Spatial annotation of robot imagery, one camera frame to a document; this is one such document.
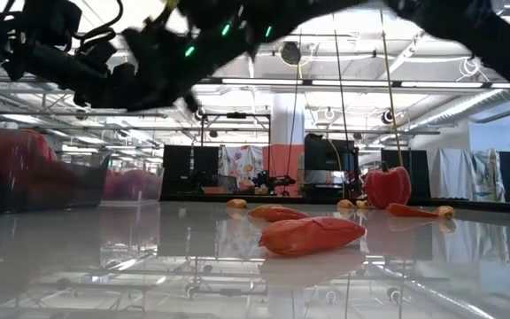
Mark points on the small red chili pepper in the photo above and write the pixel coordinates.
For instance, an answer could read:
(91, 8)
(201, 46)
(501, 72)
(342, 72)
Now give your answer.
(310, 235)
(286, 215)
(407, 210)

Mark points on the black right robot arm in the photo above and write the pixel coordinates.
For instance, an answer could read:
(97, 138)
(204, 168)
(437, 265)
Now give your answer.
(481, 35)

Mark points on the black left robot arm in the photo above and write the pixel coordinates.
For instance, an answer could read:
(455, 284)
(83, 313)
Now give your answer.
(51, 62)

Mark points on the flower patterned white cloth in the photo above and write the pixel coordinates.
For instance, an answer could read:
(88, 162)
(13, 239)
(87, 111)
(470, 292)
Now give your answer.
(241, 164)

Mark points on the dark translucent plastic basket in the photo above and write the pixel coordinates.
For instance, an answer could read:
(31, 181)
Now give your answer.
(93, 186)

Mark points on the black round ceiling fixture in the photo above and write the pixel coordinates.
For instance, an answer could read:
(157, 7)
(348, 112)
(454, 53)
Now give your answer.
(290, 53)

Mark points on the black monitor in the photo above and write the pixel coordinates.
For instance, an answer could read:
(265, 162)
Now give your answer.
(329, 155)

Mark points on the long ceiling light strip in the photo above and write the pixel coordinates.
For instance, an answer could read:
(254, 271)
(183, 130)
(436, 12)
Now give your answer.
(370, 83)

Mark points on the plain white hanging cloth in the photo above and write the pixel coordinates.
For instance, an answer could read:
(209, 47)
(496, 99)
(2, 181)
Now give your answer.
(450, 173)

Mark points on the patterned pale hanging cloth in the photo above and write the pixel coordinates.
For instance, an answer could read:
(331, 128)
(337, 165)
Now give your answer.
(487, 175)

